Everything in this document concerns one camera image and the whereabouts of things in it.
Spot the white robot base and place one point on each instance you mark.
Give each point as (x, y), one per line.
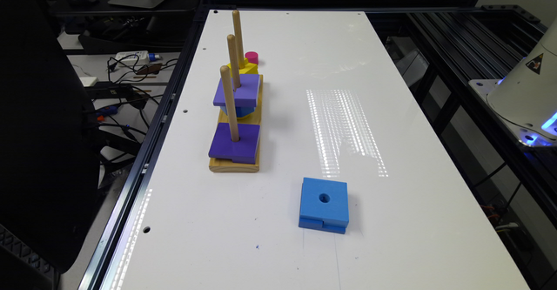
(525, 99)

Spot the dark purple square block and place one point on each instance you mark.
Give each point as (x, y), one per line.
(244, 151)

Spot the blue block under purple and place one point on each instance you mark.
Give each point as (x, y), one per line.
(241, 112)

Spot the light purple square block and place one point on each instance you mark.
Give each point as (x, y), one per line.
(245, 96)

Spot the yellow block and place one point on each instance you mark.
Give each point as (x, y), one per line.
(249, 68)

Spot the pink round block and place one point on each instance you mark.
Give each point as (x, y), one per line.
(252, 57)

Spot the blue square block with hole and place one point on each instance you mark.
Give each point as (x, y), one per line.
(324, 205)

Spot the wooden peg base board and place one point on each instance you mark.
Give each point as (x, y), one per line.
(226, 165)

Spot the front wooden peg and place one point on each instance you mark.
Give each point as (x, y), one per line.
(229, 102)

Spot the wooden peg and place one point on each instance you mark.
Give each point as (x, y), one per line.
(233, 56)
(229, 102)
(239, 40)

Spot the middle wooden peg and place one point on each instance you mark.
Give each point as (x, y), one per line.
(233, 56)

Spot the rear wooden peg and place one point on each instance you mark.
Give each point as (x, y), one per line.
(239, 40)

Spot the white power strip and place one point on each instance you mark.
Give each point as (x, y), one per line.
(137, 57)

